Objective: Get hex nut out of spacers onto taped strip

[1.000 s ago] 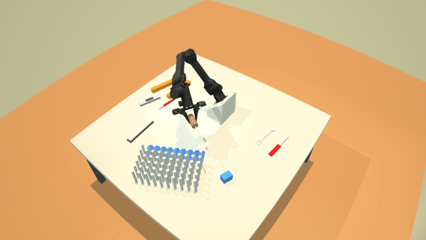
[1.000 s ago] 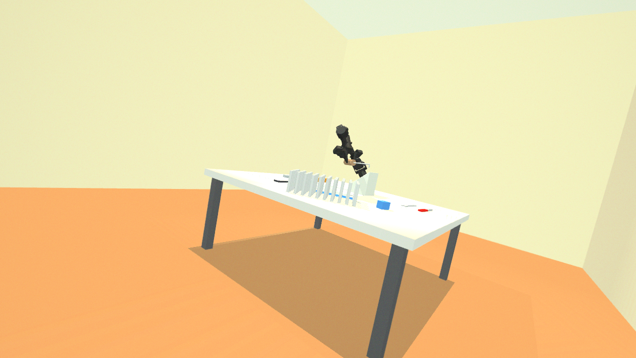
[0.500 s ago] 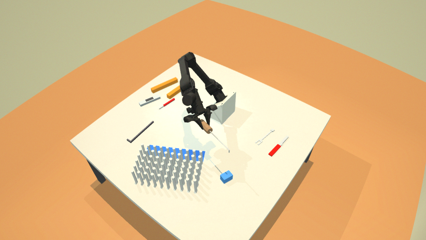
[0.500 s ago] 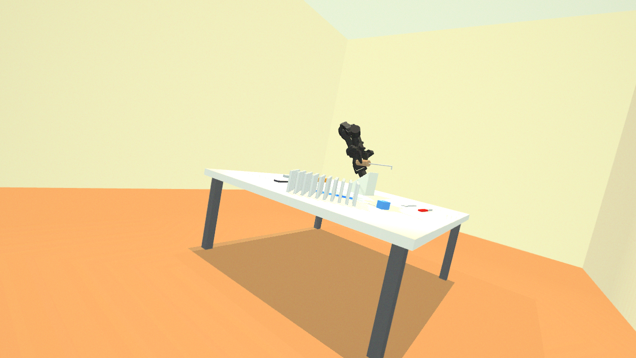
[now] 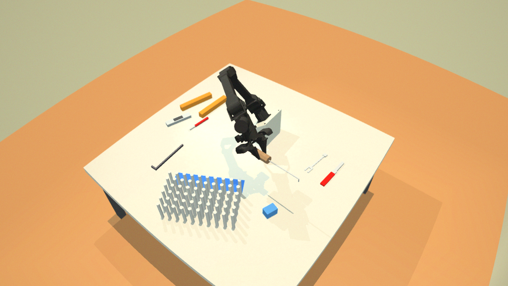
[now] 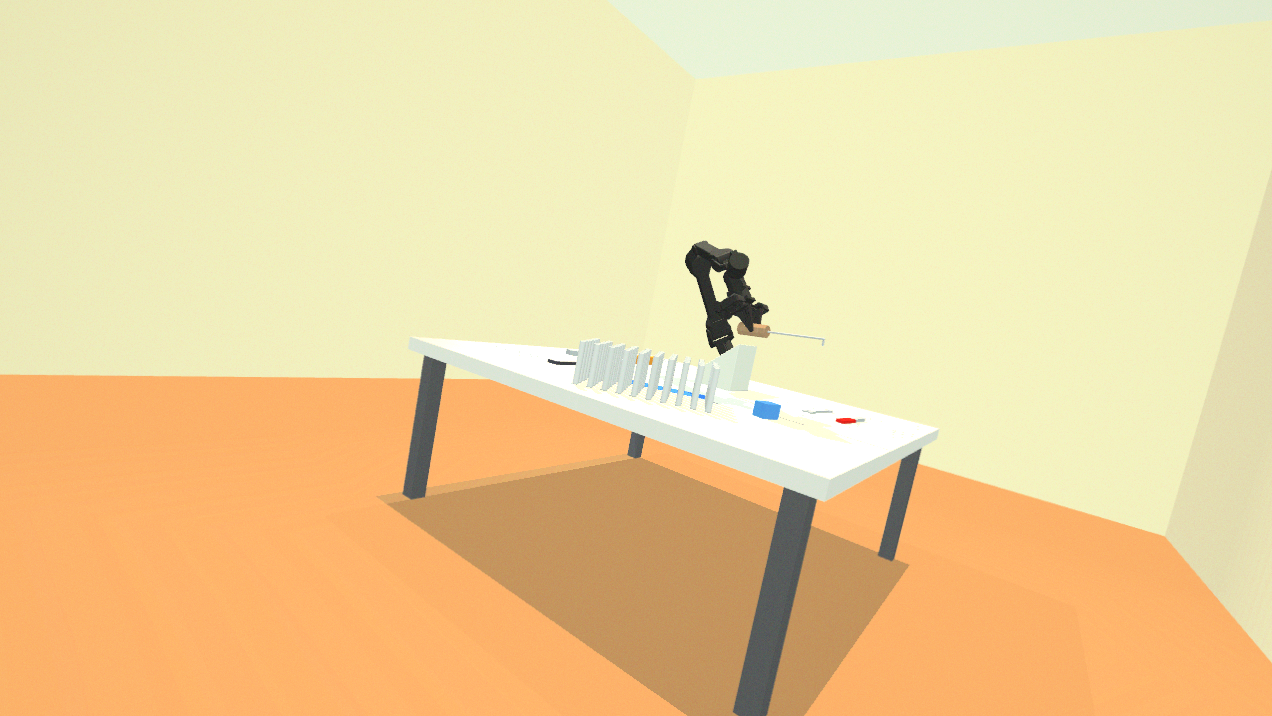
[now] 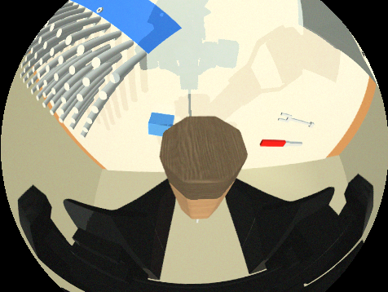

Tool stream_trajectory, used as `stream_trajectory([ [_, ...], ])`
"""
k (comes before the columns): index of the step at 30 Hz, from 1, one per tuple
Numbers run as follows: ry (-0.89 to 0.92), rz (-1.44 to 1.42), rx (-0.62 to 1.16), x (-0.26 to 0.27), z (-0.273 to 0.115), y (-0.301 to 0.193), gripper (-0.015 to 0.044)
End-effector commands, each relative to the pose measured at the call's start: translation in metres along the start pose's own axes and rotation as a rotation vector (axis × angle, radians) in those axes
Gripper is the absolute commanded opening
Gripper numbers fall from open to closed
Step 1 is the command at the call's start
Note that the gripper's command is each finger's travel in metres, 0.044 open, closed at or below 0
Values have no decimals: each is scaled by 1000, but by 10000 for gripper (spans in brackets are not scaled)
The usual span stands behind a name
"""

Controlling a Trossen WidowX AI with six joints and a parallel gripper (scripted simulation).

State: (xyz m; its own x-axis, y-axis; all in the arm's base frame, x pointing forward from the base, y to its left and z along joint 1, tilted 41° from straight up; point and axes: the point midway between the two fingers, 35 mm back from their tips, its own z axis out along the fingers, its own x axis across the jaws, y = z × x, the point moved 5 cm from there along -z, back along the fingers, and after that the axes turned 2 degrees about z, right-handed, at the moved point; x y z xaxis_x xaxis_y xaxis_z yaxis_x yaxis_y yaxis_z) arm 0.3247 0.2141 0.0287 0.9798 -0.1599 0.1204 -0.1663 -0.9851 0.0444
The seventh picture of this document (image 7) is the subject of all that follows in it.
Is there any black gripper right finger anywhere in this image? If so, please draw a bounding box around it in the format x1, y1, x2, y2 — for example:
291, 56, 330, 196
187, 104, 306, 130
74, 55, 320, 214
224, 179, 335, 274

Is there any blue tape strip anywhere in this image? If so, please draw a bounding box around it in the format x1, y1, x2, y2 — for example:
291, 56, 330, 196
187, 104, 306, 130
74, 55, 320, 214
69, 0, 181, 54

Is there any blue cube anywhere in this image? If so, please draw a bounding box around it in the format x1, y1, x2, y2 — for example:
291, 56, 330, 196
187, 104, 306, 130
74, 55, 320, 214
148, 111, 174, 136

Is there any white forked tool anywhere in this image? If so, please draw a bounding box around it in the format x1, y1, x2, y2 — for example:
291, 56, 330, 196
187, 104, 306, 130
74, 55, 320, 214
277, 113, 315, 127

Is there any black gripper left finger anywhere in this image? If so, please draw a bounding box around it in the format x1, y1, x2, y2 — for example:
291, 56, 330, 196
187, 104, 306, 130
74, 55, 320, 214
63, 179, 175, 281

